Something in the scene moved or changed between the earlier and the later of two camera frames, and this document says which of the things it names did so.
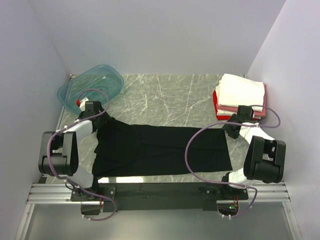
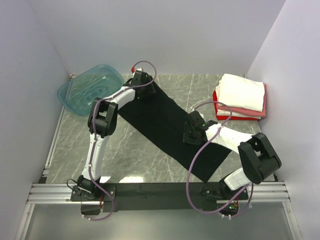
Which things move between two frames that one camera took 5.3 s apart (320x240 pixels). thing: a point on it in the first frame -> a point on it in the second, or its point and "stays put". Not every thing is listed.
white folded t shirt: [234, 91] stays put
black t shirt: [128, 149] -> [163, 117]
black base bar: [158, 197] stays put
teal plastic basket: [99, 83] stays put
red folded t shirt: [220, 117] stays put
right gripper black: [228, 130] -> [186, 138]
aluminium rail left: [43, 193] stays put
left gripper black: [104, 116] -> [150, 90]
